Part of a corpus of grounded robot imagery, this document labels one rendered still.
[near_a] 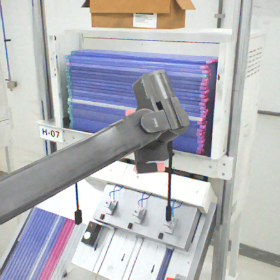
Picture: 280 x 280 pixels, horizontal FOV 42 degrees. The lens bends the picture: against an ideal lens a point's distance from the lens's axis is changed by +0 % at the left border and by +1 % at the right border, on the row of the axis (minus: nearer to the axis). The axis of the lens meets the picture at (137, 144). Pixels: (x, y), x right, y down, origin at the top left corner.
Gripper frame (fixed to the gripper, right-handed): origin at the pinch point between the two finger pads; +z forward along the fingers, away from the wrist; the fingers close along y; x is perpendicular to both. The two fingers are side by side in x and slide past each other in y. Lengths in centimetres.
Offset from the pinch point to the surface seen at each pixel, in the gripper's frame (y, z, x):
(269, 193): 6, 124, 159
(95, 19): -70, 51, 17
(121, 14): -66, 41, 25
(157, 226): 17.5, 31.2, 18.5
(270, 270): 60, 146, 163
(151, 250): 24.5, 37.0, 18.0
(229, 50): -22.4, -7.8, 27.8
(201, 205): 13.8, 20.4, 29.1
